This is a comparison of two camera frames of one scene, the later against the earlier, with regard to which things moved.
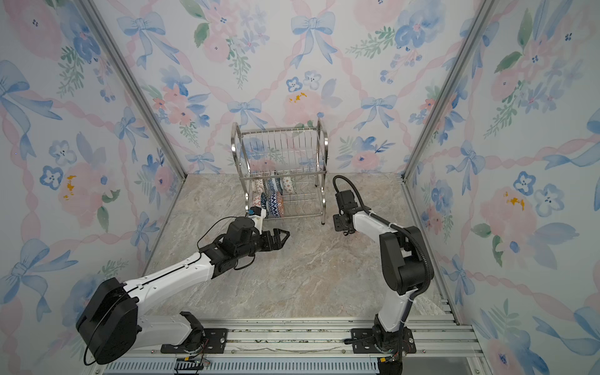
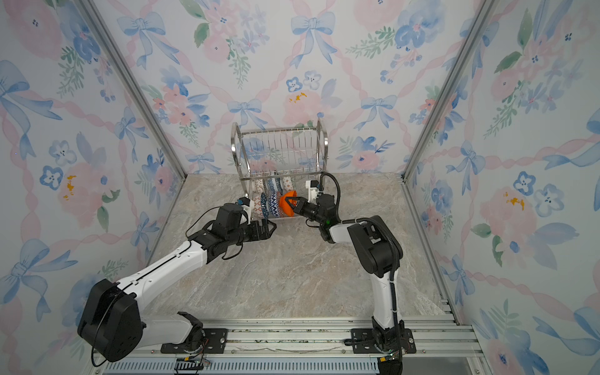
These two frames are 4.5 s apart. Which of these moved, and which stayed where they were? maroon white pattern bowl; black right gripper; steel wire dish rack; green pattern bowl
Moved: black right gripper
Stayed: green pattern bowl; maroon white pattern bowl; steel wire dish rack
